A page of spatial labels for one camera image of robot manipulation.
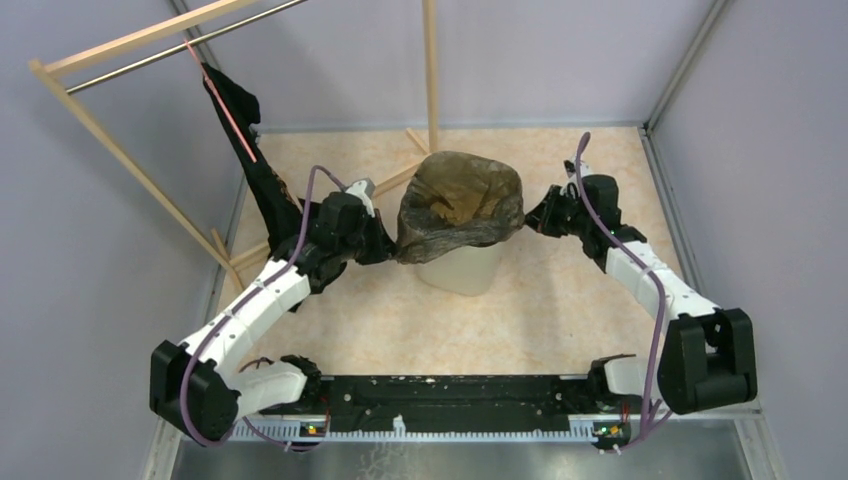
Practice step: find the cream plastic trash bin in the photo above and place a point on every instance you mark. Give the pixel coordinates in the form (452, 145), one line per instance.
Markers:
(468, 270)

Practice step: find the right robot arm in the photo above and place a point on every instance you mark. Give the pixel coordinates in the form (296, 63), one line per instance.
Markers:
(704, 357)

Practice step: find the pink clothes hanger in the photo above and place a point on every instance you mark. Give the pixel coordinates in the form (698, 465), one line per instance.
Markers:
(220, 102)

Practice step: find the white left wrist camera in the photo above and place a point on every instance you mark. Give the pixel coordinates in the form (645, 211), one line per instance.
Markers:
(363, 189)

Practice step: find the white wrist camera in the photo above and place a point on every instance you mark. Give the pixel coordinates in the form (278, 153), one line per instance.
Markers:
(363, 189)
(571, 169)

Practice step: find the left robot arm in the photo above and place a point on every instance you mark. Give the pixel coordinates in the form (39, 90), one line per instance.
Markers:
(196, 385)

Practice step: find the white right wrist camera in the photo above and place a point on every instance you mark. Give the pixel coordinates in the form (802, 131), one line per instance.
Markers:
(571, 169)

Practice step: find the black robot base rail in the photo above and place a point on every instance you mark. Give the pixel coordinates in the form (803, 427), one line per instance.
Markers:
(457, 404)

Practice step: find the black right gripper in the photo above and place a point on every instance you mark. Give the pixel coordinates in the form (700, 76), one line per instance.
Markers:
(541, 218)

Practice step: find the metal clothes rail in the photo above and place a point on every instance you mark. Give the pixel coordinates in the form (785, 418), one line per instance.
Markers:
(195, 41)

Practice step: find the dark translucent trash bag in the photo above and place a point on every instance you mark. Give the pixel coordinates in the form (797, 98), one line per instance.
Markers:
(454, 200)

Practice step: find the black hanging t-shirt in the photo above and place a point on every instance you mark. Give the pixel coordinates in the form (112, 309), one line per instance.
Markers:
(238, 112)

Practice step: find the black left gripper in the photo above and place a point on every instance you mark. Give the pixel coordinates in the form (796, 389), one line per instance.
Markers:
(384, 246)

